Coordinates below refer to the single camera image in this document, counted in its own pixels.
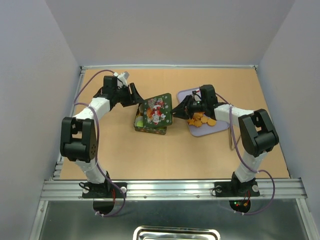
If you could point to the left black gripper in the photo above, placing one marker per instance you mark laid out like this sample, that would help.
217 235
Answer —
133 99

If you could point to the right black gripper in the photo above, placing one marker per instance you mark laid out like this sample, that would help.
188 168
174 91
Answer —
181 110

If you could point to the gold tin lid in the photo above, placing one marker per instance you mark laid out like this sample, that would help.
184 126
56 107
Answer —
156 111

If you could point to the green sandwich cookie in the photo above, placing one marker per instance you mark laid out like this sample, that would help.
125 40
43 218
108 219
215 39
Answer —
140 123

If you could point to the green christmas cookie tin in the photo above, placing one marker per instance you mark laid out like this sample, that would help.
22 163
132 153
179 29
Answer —
144 129

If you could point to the steel kitchen tongs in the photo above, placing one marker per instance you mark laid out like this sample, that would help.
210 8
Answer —
232 143

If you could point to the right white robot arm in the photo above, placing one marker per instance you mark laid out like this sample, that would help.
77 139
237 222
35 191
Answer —
257 132

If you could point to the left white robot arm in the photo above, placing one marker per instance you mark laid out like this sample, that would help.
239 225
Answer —
80 134

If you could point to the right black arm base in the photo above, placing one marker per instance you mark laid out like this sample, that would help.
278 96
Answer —
241 191

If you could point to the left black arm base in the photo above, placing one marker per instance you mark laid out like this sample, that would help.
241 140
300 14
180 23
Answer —
104 197

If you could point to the orange fish cookie left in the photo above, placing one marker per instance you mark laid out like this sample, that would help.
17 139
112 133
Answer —
191 121

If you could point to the orange swirl meringue cookie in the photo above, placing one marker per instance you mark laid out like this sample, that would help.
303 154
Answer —
198 115

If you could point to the tan maple leaf cookie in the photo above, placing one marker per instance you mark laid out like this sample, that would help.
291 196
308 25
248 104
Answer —
204 119

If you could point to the lilac plastic tray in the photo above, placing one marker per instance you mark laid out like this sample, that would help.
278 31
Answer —
205 129

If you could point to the round dotted biscuit lower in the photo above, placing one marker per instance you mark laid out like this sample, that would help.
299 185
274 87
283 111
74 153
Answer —
211 122

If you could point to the steel tray front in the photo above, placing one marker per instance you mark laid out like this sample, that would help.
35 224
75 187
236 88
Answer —
157 235

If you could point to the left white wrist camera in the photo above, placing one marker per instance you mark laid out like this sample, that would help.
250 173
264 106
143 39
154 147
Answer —
122 76

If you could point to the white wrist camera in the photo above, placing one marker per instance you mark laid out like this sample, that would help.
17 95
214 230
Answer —
197 90
122 76

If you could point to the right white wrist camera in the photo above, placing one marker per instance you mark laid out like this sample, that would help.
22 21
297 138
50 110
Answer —
197 90

